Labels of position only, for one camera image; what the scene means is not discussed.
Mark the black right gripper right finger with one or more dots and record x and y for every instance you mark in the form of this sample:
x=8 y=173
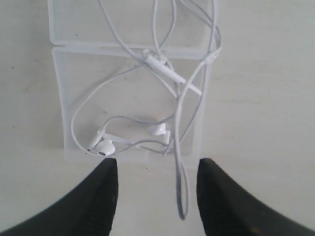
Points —
x=227 y=209

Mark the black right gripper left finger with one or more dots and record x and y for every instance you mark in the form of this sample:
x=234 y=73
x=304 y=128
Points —
x=87 y=210

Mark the white wired earphones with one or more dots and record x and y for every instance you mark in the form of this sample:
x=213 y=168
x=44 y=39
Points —
x=157 y=64

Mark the clear plastic storage case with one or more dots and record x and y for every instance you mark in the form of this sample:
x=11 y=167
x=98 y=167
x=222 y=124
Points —
x=86 y=53

